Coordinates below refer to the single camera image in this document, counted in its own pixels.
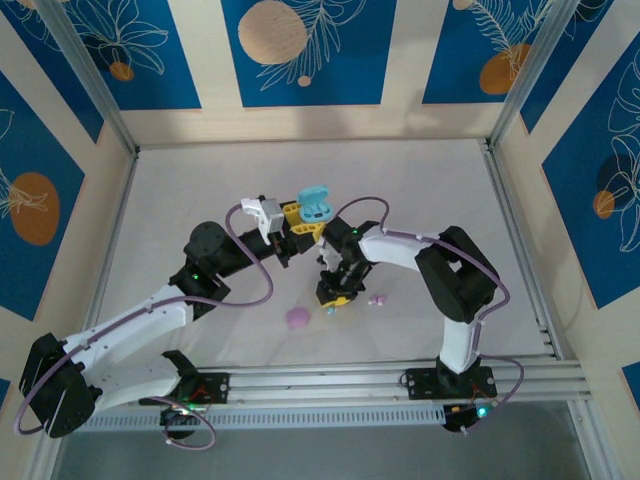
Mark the blue earbud charging case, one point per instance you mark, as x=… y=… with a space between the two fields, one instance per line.
x=315 y=212

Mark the pink earbud charging case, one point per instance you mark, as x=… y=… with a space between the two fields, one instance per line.
x=298 y=317

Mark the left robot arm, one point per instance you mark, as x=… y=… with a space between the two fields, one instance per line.
x=125 y=325

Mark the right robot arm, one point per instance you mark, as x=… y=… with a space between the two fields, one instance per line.
x=395 y=247

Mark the white table cloth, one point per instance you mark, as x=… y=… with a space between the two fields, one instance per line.
x=225 y=165

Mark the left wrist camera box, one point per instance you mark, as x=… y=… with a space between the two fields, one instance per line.
x=265 y=217

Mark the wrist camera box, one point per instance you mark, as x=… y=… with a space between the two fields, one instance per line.
x=265 y=217
x=329 y=259

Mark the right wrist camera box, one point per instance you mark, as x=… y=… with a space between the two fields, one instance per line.
x=329 y=259

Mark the aluminium mounting rail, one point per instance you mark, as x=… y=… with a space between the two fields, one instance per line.
x=325 y=382

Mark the aluminium side rail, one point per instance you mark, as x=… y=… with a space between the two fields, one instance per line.
x=122 y=200
x=496 y=175

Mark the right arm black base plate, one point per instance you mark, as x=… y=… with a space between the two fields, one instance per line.
x=417 y=384

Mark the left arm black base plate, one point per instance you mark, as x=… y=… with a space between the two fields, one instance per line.
x=220 y=387

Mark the aluminium frame post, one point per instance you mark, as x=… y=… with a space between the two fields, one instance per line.
x=91 y=75
x=530 y=75

